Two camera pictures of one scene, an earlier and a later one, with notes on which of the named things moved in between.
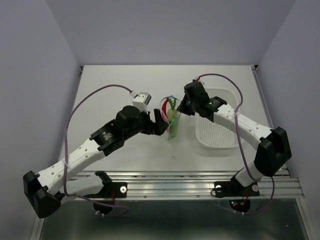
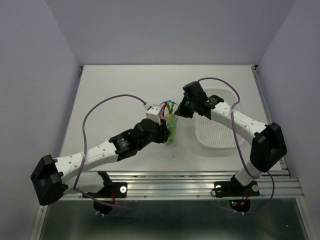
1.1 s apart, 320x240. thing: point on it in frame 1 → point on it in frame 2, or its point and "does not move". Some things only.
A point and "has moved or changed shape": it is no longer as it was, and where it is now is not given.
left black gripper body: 144,125 → 158,136
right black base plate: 232,189 does not move
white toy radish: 171,112 has moved or changed shape
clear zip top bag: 169,105 has moved or changed shape
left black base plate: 111,189 does not move
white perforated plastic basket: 213,135 does not move
